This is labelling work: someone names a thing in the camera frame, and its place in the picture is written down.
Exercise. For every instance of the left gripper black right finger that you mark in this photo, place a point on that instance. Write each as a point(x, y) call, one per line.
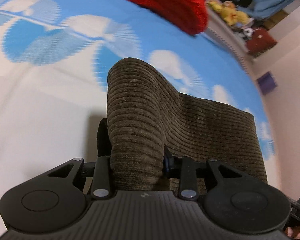
point(187, 171)

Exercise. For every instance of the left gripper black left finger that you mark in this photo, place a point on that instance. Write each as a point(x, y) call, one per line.
point(66, 181)

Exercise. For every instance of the dark brown corduroy pants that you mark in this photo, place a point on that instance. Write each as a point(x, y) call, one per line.
point(146, 114)

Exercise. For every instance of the purple box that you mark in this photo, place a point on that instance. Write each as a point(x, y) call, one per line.
point(266, 83)

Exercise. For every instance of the blue white patterned bedsheet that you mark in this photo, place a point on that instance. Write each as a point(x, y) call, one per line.
point(54, 60)

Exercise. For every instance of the red box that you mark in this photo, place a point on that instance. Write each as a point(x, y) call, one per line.
point(260, 42)

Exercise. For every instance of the yellow plush toys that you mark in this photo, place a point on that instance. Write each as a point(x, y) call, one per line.
point(228, 13)

